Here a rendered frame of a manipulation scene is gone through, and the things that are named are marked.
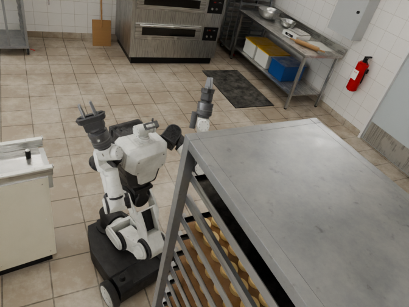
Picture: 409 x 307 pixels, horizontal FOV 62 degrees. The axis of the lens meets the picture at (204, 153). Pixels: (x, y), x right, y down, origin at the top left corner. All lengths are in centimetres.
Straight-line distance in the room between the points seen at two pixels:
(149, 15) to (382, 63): 331
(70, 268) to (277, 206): 220
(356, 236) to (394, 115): 434
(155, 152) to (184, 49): 409
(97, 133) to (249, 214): 96
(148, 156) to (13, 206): 90
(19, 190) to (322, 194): 178
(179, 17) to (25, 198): 402
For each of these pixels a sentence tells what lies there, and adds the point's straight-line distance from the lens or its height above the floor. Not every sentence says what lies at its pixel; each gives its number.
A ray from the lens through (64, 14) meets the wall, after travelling 629.
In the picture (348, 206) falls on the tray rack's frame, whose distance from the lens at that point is 87.
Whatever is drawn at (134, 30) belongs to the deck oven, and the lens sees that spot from 546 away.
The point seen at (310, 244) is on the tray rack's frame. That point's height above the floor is 182.
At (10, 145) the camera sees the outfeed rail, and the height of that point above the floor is 88.
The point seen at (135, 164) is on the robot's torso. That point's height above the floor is 113.
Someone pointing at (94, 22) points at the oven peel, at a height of 37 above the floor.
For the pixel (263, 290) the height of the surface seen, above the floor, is 168.
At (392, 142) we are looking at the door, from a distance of 514.
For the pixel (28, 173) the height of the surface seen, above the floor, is 89.
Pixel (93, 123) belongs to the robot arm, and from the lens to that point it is 152.
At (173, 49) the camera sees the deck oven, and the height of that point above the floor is 26.
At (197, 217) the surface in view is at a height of 160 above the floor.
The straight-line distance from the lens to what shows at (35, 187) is 225.
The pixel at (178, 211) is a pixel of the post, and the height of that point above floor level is 155.
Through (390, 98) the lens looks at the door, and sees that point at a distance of 512.
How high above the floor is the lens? 232
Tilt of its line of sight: 37 degrees down
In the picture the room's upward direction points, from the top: 14 degrees clockwise
